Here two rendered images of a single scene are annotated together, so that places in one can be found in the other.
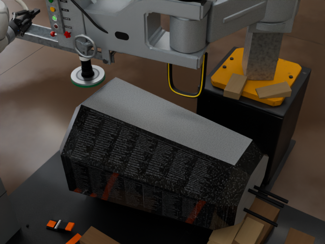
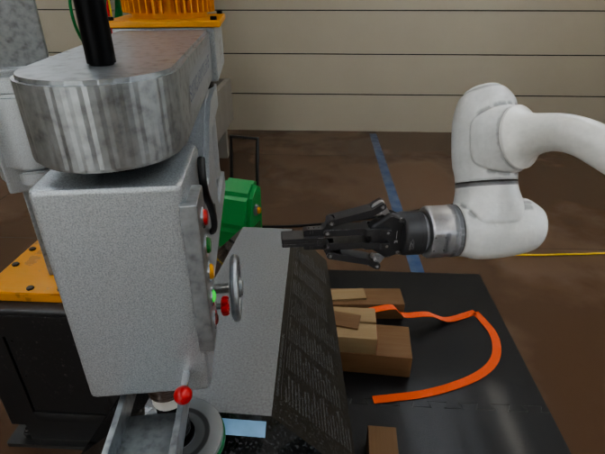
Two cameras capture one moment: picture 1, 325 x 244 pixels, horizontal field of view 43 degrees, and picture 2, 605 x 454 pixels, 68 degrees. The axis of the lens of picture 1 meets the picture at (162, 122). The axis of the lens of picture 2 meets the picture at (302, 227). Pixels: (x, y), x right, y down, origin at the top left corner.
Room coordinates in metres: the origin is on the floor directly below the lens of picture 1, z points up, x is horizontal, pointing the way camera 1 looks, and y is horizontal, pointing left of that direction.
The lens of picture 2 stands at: (2.23, 1.22, 1.80)
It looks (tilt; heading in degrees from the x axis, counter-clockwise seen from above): 28 degrees down; 241
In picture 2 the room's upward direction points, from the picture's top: straight up
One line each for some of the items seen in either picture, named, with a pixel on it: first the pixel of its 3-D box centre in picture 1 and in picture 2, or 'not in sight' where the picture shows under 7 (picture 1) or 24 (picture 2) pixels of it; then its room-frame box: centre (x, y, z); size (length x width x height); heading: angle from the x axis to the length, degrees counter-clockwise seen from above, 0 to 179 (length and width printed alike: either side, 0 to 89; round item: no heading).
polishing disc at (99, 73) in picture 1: (87, 74); (176, 436); (2.15, 0.47, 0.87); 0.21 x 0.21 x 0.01
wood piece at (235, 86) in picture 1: (235, 86); not in sight; (2.11, -0.47, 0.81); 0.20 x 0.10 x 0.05; 156
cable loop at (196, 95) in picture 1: (185, 74); not in sight; (1.89, -0.13, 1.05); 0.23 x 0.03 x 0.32; 67
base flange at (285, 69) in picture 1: (256, 74); (75, 261); (2.30, -0.65, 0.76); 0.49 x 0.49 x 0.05; 58
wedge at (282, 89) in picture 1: (273, 90); not in sight; (2.07, -0.70, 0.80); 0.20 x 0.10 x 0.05; 96
